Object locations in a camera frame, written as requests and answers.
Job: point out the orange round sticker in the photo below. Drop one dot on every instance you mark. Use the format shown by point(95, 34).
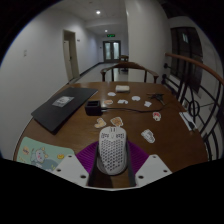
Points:
point(108, 102)

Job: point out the tan cartoon sticker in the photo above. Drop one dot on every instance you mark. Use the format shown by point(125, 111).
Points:
point(100, 123)
point(116, 121)

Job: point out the white patterned sticker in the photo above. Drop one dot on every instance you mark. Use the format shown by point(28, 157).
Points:
point(148, 135)

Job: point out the white perforated computer mouse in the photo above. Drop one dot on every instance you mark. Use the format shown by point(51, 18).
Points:
point(112, 150)

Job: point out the ceiling lights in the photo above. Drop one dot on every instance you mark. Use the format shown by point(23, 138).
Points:
point(98, 12)

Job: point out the small white box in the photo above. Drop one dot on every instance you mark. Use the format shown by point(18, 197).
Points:
point(122, 88)

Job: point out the green cartoon-print mouse pad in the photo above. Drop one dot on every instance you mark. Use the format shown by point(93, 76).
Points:
point(40, 155)

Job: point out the small dark wooden chair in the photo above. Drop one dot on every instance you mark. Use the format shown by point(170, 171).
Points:
point(124, 57)

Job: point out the white round sticker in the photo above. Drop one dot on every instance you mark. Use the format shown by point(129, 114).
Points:
point(111, 94)
point(135, 98)

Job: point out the small black gadget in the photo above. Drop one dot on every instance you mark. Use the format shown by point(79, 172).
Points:
point(156, 96)

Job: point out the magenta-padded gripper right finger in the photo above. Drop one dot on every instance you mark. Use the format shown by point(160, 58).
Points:
point(154, 168)

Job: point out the wooden armchair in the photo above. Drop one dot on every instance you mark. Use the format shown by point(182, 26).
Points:
point(128, 64)

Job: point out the small black box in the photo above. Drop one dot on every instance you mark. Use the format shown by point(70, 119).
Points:
point(93, 108)

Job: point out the white side door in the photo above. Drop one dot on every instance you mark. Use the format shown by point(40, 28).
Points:
point(70, 53)

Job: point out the red and white sticker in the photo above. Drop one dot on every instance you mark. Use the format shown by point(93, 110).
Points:
point(156, 116)

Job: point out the wood-topped black metal railing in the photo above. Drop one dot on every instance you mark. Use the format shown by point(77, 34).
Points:
point(190, 61)

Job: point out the black closed laptop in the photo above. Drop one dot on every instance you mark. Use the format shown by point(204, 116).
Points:
point(56, 110)

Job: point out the glass double door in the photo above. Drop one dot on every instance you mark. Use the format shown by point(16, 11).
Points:
point(111, 50)

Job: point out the green exit sign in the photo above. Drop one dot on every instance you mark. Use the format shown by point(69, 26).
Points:
point(110, 35)

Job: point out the white paper card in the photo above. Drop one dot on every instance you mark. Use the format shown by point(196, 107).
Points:
point(187, 120)

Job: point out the small white sticker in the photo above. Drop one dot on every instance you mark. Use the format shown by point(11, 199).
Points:
point(122, 101)
point(147, 104)

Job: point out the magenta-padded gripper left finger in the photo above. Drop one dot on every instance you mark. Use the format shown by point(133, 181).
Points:
point(68, 168)

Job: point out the dark framed window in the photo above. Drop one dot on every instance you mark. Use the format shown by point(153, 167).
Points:
point(186, 56)

